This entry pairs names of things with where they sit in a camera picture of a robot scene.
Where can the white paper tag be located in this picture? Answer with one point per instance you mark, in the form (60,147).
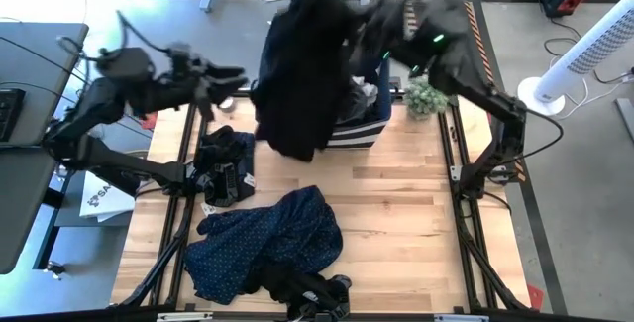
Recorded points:
(208,208)

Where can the large black garment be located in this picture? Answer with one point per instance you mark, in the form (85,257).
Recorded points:
(302,74)

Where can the navy white-striped fabric bin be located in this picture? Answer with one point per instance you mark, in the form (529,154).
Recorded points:
(361,136)

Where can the plain navy garment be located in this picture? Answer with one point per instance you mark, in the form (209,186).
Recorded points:
(244,158)

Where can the crumpled black garment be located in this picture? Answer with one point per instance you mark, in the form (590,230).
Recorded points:
(218,143)

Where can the small round silver object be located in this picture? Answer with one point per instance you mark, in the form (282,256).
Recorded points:
(228,104)

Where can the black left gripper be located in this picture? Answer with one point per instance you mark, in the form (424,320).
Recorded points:
(190,72)

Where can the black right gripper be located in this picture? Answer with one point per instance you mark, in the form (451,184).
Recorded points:
(398,7)

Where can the small green artificial plant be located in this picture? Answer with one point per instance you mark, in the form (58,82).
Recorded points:
(425,98)

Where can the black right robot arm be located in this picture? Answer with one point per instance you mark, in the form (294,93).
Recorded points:
(475,84)

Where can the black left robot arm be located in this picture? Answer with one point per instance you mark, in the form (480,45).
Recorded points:
(99,158)

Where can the black aluminium table frame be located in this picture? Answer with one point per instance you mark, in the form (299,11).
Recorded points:
(478,257)
(171,243)

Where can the black Puma briefs grey waistband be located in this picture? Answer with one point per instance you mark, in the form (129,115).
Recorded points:
(297,287)

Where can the red corner bracket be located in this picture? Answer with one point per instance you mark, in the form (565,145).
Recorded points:
(535,297)

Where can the light grey garment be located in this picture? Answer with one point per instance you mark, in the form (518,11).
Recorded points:
(367,89)

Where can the navy white-dotted garment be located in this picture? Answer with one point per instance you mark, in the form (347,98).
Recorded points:
(277,233)

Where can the black keyboard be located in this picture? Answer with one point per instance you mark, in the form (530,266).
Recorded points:
(10,114)

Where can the grey desk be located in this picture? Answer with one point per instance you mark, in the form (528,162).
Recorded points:
(25,203)

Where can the white tower fan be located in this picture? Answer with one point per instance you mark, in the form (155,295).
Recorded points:
(584,49)

